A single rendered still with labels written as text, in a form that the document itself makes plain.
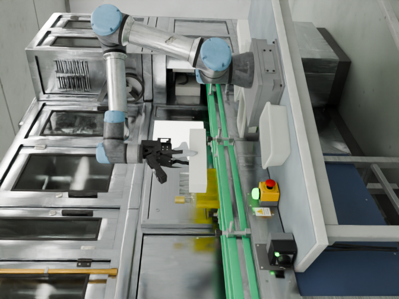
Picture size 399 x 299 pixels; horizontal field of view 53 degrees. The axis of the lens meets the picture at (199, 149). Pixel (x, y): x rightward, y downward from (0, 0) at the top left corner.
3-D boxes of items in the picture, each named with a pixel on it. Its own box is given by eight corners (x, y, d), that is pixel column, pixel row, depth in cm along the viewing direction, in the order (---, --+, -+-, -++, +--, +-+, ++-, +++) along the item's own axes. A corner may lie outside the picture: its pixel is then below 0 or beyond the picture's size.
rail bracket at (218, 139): (230, 154, 203) (206, 154, 202) (233, 127, 192) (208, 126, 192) (231, 158, 200) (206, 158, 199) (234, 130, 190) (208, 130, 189)
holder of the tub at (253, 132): (252, 131, 217) (237, 131, 217) (259, 86, 201) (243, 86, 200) (256, 150, 203) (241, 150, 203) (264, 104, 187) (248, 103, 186)
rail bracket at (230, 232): (250, 231, 149) (214, 231, 149) (252, 218, 145) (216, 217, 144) (251, 239, 146) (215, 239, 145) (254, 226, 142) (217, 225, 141)
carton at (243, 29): (247, 19, 238) (237, 19, 237) (252, 45, 223) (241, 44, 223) (246, 28, 243) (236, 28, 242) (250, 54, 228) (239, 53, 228)
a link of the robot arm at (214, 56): (231, 55, 160) (102, 15, 159) (237, 41, 145) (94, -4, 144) (223, 83, 158) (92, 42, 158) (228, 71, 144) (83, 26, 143)
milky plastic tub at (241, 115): (252, 123, 214) (236, 123, 213) (257, 86, 201) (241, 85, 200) (257, 142, 200) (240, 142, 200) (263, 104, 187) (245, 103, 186)
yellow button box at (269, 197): (275, 194, 164) (257, 194, 163) (278, 180, 159) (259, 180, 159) (278, 206, 158) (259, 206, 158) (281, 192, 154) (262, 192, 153)
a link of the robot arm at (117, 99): (101, 31, 170) (107, 144, 164) (96, 19, 159) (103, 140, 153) (129, 29, 170) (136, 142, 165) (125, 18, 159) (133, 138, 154)
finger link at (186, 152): (195, 137, 144) (171, 140, 145) (196, 150, 140) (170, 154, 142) (198, 142, 146) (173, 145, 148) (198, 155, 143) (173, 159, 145)
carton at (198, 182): (205, 129, 150) (189, 128, 150) (206, 184, 137) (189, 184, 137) (204, 137, 155) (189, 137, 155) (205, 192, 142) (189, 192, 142)
